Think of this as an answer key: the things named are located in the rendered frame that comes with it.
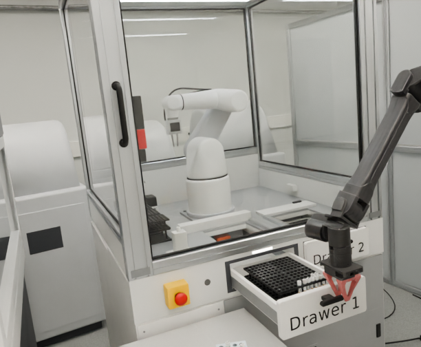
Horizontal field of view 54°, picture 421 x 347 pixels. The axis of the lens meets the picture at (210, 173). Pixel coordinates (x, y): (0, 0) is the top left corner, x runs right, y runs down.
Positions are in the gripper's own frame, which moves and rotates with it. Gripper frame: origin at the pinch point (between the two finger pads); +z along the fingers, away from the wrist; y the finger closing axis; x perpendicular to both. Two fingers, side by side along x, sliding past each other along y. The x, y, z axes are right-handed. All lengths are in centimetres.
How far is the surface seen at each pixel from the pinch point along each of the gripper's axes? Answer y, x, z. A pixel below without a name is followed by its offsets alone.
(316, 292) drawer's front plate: 3.3, 6.0, -1.2
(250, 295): 23.7, 16.3, 4.7
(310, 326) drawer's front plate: 3.4, 8.7, 8.0
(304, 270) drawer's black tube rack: 21.8, -2.9, 1.1
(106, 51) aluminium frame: 36, 47, -72
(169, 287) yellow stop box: 33, 39, -1
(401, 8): 122, -158, -102
